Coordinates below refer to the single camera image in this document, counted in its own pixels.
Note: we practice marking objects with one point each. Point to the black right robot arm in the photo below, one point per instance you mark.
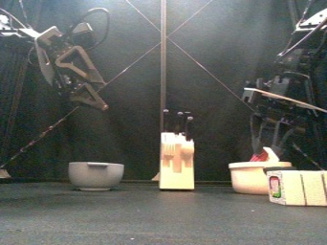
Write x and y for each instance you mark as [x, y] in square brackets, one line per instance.
[308, 38]

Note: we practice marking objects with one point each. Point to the white toy sushi box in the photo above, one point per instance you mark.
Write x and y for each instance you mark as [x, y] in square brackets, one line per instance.
[298, 188]

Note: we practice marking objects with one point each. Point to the white toy food piece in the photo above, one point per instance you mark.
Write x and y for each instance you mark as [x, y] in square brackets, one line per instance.
[271, 154]

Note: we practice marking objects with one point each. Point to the pink toy food piece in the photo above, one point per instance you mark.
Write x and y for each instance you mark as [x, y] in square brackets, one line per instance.
[259, 157]

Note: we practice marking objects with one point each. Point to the cream toy bowl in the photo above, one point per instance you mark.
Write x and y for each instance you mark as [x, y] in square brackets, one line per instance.
[248, 178]

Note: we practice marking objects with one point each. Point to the wooden toy knife block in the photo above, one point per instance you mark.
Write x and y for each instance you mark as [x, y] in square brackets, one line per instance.
[176, 172]

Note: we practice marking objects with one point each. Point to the grey toy bowl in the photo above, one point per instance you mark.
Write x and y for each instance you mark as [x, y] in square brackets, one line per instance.
[95, 177]

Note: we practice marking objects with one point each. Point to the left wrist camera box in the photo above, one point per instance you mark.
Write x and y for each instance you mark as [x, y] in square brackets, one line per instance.
[83, 35]

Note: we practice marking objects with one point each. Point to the vertical metal frame pole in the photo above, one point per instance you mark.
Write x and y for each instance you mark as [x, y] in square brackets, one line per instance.
[163, 63]

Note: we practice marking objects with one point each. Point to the white frame foot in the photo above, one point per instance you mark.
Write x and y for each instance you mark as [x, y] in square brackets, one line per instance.
[155, 177]
[4, 174]

